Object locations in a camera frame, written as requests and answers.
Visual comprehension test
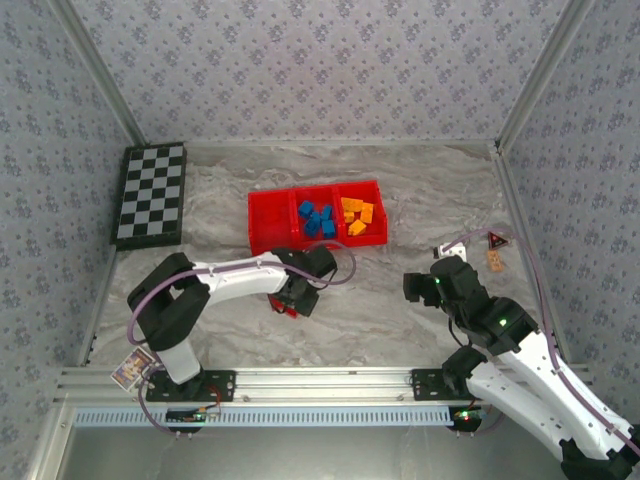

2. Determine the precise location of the controller circuit board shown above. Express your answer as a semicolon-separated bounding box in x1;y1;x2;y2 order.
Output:
451;405;489;427
166;407;222;427

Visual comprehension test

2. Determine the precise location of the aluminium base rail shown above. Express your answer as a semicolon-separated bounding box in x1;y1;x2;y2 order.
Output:
53;366;597;404

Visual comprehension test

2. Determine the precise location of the aluminium frame post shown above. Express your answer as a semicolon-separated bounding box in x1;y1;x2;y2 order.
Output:
495;0;597;151

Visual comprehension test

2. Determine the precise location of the grey metal panel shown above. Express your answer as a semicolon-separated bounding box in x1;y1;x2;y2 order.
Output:
62;424;566;480

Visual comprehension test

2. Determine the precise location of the light blue slotted cable duct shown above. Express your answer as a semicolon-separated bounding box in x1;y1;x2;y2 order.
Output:
74;405;454;428

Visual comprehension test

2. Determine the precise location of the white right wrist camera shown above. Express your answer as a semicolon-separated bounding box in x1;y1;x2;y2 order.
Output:
432;242;471;262

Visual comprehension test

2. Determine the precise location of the left controller circuit board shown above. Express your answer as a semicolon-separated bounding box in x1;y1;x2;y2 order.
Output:
166;407;222;427

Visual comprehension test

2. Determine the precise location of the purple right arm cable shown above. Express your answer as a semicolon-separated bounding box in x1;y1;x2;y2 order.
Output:
442;228;640;451

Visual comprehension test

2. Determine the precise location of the right controller circuit board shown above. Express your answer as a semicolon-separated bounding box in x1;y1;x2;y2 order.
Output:
451;405;489;427

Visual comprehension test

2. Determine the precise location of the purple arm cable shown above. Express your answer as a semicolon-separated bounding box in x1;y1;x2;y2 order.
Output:
442;228;640;451
128;241;358;439

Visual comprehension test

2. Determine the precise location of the red plastic bin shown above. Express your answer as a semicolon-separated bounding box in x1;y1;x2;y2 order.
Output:
289;187;346;254
248;191;300;260

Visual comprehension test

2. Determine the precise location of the black grey checkerboard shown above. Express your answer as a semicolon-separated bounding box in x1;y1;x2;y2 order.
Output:
109;143;189;252

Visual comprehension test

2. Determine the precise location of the colourful sticker tag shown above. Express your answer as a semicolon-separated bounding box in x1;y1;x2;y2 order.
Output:
110;348;153;390

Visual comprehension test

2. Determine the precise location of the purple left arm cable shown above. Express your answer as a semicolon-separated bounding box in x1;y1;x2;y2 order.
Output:
128;241;358;439

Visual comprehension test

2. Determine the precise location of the yellow bricks group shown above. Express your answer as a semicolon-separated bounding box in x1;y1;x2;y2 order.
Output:
335;182;390;250

